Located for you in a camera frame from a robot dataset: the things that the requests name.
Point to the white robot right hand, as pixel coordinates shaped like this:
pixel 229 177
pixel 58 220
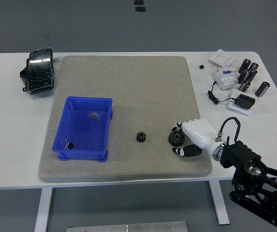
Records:
pixel 198 131

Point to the large black gear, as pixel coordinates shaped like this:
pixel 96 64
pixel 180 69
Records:
pixel 175 140

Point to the small black gear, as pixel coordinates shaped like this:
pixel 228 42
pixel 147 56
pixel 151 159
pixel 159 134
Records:
pixel 141 137

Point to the blue plastic box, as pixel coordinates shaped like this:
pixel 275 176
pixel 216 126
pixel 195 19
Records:
pixel 85 130

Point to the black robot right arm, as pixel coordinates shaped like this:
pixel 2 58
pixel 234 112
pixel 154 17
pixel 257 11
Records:
pixel 239 149

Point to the white flat plate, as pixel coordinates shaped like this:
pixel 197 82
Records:
pixel 238 110

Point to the black power adapter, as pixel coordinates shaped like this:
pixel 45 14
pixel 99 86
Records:
pixel 244 101

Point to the white circuit breaker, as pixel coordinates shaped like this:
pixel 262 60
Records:
pixel 225 77

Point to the dark cylindrical capacitor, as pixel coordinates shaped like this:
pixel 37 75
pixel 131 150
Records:
pixel 243 75
pixel 245 86
pixel 245 64
pixel 262 89
pixel 253 67
pixel 252 75

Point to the small black cube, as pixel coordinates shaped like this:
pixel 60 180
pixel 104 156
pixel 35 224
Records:
pixel 201 66

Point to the white table leg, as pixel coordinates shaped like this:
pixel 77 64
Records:
pixel 219 203
pixel 42 210

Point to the grey-brown felt mat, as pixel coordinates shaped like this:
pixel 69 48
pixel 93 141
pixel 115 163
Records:
pixel 128 96

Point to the small clear screw bag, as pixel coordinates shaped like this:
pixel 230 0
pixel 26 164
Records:
pixel 94 115

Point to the grey metal plate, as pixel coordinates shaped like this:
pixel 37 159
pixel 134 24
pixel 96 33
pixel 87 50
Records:
pixel 128 227

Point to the black floor socket plate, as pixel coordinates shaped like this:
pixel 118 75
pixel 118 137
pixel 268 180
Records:
pixel 140 9
pixel 139 2

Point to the black film-wrapped device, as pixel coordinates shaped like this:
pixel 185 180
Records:
pixel 40 72

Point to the white wall switch panel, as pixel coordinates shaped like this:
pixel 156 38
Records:
pixel 221 57

